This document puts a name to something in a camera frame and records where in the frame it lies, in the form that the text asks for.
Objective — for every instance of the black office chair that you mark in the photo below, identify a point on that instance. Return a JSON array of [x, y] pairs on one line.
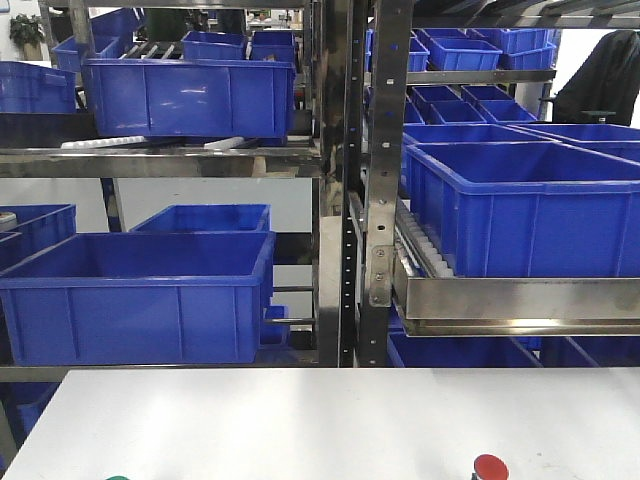
[[607, 81]]

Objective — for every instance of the large blue bin lower left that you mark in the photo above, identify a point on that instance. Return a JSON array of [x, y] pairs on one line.
[[140, 298]]

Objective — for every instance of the large blue bin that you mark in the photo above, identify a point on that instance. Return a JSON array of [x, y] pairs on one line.
[[182, 98], [140, 298]]

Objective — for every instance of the potted green plant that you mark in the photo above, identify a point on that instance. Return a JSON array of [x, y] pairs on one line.
[[27, 35]]

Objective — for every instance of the red mushroom push button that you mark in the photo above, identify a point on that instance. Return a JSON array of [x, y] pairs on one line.
[[489, 467]]

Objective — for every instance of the large blue bin upper left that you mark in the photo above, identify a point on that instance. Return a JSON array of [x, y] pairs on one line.
[[182, 98]]

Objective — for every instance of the large blue bin right shelf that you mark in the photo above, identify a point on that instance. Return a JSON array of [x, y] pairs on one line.
[[527, 209]]

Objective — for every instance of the blue bin behind lower left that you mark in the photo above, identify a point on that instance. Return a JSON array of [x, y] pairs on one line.
[[209, 218]]

